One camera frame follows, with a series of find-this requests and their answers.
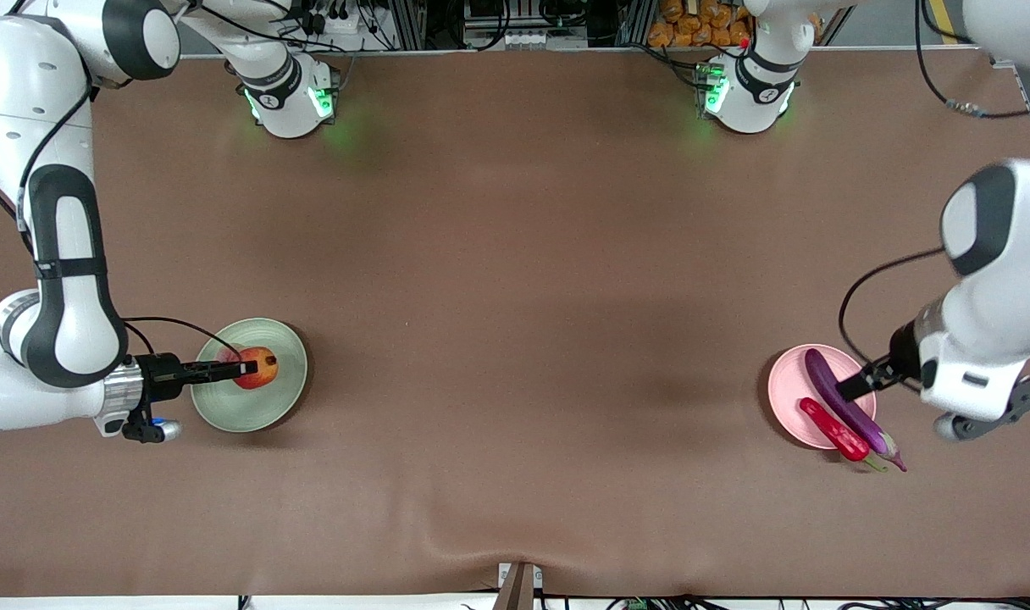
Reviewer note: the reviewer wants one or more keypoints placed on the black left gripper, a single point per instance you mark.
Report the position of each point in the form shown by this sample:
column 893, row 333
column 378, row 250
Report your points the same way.
column 902, row 349

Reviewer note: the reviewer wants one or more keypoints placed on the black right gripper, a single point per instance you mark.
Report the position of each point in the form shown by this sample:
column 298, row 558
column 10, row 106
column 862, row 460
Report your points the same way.
column 161, row 374

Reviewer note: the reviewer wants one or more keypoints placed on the green pink peach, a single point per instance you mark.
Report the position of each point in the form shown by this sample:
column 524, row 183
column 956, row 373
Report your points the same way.
column 227, row 353

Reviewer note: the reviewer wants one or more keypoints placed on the purple eggplant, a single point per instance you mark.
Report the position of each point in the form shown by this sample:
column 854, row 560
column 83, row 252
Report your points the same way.
column 824, row 373

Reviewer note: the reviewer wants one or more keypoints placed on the red apple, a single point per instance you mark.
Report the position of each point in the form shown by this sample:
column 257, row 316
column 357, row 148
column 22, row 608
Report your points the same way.
column 263, row 382

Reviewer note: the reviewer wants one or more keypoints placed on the red chili pepper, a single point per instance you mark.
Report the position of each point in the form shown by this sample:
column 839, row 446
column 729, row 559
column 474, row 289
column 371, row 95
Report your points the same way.
column 833, row 429

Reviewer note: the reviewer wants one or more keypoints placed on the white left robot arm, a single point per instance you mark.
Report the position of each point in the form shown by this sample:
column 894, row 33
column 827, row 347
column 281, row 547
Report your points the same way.
column 989, row 330

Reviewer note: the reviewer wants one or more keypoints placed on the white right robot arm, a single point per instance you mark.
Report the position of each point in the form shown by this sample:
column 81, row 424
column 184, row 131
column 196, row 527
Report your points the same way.
column 66, row 339

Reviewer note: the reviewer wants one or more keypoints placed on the pale green plate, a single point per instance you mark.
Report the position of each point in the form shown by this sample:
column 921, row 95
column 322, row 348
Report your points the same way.
column 252, row 413

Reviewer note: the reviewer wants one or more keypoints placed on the pink plate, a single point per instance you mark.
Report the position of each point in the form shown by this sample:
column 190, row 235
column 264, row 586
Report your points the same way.
column 790, row 390

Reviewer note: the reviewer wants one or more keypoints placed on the brown table cloth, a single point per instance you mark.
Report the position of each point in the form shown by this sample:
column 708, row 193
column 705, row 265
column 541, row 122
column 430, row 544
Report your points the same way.
column 515, row 491

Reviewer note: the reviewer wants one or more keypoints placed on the white power strip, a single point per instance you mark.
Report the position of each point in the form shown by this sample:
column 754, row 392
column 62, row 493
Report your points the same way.
column 333, row 24

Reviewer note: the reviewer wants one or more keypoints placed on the bag of orange items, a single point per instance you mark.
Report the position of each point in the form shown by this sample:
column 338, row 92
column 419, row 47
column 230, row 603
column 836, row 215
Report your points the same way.
column 693, row 30

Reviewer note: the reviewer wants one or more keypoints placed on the white terminal block row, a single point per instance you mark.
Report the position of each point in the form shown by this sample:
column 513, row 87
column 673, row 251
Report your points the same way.
column 532, row 39

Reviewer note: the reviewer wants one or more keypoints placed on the aluminium frame corner profile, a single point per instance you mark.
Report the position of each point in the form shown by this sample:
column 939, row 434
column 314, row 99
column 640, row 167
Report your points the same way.
column 1005, row 61

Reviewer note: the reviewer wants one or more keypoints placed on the metal camera pole bracket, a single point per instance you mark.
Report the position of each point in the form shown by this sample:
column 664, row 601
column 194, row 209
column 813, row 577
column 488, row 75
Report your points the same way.
column 519, row 589

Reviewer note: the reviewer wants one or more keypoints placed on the aluminium frame post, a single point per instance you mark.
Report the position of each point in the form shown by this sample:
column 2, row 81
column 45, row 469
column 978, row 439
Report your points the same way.
column 634, row 21
column 409, row 21

